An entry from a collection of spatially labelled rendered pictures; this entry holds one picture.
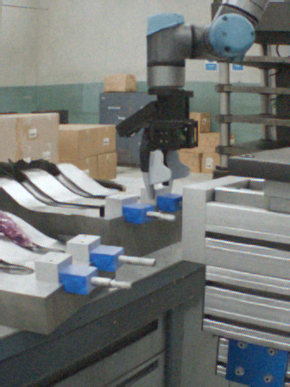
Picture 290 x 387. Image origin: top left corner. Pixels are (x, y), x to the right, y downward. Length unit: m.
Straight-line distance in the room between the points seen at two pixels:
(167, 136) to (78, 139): 4.60
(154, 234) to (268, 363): 0.47
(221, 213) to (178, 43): 0.49
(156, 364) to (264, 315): 0.58
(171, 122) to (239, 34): 0.23
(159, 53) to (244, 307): 0.56
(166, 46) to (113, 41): 8.12
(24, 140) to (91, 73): 4.63
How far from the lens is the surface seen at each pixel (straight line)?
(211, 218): 0.65
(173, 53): 1.05
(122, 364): 1.08
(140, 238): 1.05
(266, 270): 0.63
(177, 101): 1.05
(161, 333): 1.17
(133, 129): 1.12
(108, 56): 9.22
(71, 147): 5.68
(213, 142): 7.75
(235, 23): 0.93
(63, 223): 1.04
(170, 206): 1.08
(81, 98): 9.55
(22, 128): 4.90
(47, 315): 0.72
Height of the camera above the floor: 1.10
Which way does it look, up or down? 10 degrees down
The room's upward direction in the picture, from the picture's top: straight up
